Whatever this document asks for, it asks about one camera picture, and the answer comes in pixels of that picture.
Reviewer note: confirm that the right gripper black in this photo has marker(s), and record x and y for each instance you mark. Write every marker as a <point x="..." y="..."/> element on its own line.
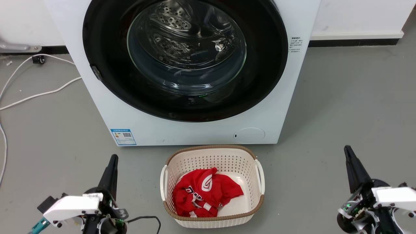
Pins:
<point x="360" y="214"/>

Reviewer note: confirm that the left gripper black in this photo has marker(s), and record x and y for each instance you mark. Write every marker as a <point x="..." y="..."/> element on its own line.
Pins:
<point x="109" y="221"/>

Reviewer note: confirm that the white front-load washing machine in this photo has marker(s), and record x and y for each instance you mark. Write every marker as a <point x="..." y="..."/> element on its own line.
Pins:
<point x="195" y="133"/>

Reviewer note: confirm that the round black glass washer door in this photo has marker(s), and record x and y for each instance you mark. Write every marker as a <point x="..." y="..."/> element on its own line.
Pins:
<point x="107" y="81"/>

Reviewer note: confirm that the blue energy label sticker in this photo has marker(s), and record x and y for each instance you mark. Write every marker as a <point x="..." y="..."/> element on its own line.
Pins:
<point x="123" y="137"/>

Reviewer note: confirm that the red white printed garment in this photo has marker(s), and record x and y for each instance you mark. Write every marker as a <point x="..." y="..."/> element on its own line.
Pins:
<point x="204" y="191"/>

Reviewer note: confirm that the cream plastic laundry basket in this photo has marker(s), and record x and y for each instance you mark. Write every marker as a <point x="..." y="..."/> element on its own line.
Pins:
<point x="211" y="159"/>

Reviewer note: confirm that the round white filter cover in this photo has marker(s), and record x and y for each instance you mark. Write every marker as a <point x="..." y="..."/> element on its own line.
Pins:
<point x="249" y="135"/>

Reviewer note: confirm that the small black plug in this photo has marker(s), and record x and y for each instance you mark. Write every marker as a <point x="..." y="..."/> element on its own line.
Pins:
<point x="38" y="59"/>

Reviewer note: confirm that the small printed text label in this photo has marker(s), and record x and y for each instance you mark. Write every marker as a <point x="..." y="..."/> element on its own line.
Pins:
<point x="296" y="45"/>

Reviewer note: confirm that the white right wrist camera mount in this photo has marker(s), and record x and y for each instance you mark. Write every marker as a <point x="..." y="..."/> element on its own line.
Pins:
<point x="396" y="196"/>

